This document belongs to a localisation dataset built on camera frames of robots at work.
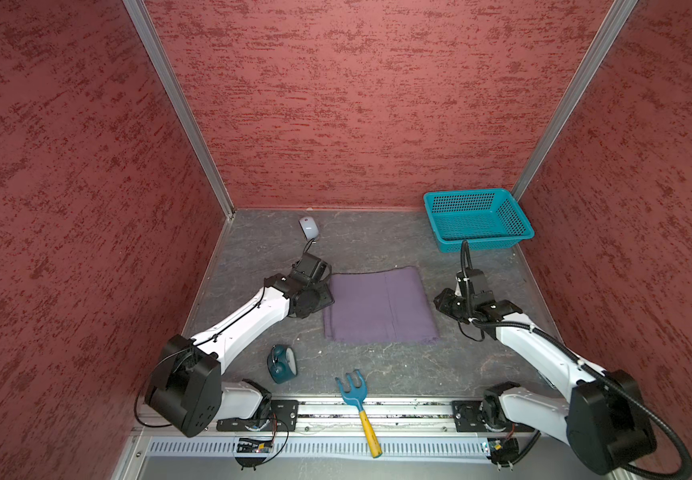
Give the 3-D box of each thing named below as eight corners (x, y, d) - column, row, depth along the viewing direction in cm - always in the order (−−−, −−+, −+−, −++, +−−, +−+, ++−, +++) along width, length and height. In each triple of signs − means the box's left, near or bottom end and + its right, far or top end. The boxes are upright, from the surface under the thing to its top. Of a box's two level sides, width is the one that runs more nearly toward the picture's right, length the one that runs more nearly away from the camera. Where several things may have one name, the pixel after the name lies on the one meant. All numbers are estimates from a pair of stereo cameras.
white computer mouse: (306, 245, 112) (303, 230, 105) (301, 233, 116) (298, 218, 109) (319, 240, 113) (317, 225, 107) (313, 229, 117) (311, 214, 110)
